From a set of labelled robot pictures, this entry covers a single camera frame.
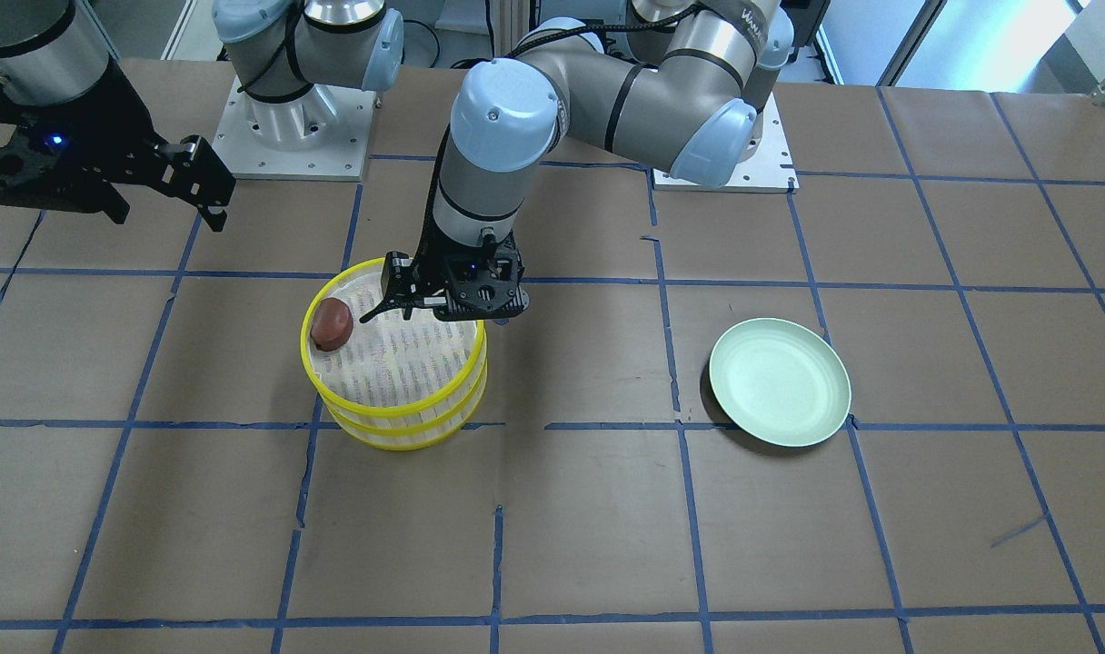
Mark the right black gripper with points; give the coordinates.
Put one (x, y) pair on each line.
(109, 121)

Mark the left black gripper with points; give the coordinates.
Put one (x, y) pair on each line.
(433, 261)

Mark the yellow steamer layer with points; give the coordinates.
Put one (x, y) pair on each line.
(391, 368)
(418, 429)

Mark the brown bun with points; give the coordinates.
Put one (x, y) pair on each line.
(331, 325)

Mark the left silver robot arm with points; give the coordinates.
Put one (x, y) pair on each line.
(689, 104)

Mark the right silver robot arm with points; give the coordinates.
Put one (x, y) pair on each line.
(52, 51)

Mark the light green plate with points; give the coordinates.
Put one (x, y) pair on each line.
(780, 382)

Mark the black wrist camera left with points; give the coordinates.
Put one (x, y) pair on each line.
(398, 278)

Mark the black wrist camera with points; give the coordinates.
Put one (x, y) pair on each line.
(398, 278)
(194, 172)

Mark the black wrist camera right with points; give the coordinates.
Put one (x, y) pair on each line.
(194, 172)

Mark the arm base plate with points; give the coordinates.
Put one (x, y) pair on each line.
(323, 136)
(767, 166)

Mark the aluminium frame post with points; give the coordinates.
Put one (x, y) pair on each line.
(508, 22)

